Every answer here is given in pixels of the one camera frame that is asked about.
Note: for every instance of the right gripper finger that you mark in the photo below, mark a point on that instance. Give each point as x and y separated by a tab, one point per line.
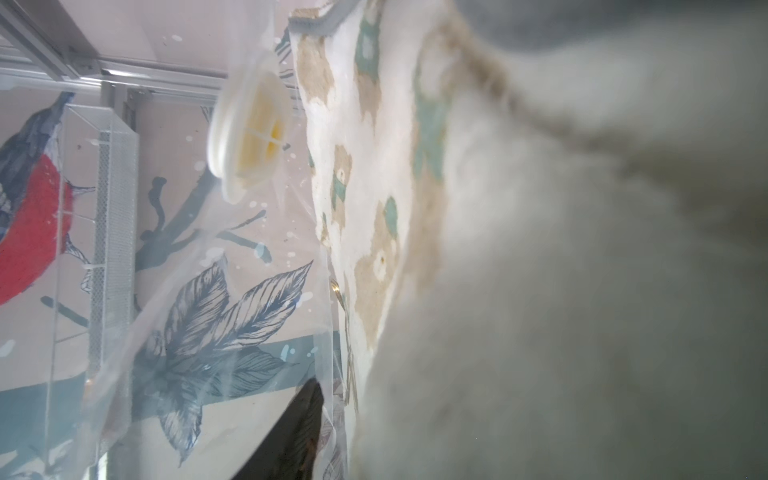
289	450

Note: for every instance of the clear plastic vacuum bag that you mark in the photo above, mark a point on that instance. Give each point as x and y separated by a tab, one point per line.
226	330

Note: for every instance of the white bear print blanket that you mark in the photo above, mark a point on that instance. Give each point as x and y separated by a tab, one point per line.
549	222

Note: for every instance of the white mesh wall basket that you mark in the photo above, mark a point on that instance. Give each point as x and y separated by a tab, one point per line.
85	298

